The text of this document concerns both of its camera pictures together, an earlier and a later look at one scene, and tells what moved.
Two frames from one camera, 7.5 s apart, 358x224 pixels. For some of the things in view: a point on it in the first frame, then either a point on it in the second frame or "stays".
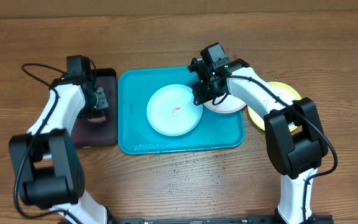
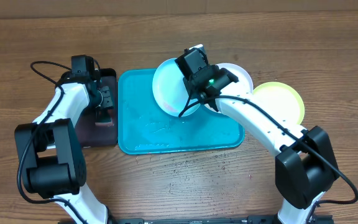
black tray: x=86 y=134 stays
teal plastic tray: x=137 y=134 stays
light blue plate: x=171 y=111 -> x=170 y=89
